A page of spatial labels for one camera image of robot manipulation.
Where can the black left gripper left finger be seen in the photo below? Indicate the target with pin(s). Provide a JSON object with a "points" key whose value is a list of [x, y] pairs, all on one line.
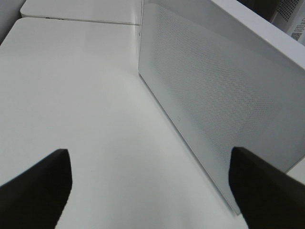
{"points": [[36, 198]]}

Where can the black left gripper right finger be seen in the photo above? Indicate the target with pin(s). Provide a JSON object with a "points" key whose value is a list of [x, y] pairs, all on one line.
{"points": [[267, 197]]}

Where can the white microwave door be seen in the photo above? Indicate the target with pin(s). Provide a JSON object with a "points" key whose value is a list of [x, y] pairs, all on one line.
{"points": [[225, 77]]}

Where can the white microwave oven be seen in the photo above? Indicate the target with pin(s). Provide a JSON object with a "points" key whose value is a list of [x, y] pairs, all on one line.
{"points": [[287, 15]]}

